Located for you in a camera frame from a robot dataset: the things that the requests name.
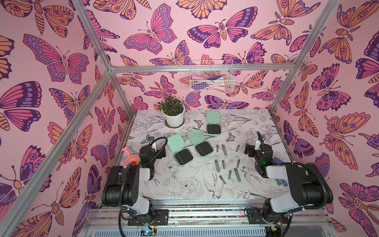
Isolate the white wire wall basket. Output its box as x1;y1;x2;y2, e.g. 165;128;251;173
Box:
188;60;235;93

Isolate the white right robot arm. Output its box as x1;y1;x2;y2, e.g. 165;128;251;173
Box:
245;132;334;223

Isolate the green nail clipper long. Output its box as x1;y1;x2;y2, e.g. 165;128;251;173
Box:
234;168;241;182

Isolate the blue knit glove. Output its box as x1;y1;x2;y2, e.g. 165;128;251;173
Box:
272;157;288;187

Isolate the green nail clipper small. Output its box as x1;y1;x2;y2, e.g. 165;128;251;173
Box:
219;175;226;185

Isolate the potted green plant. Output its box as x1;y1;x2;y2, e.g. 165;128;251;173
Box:
158;96;185;128

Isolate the green case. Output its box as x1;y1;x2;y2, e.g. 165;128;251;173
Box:
167;134;193;166
206;111;221;136
188;131;214;157

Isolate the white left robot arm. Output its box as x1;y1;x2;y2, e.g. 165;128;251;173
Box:
101;137;168;225

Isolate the pink plastic toy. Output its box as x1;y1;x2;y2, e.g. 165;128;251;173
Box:
122;147;141;167

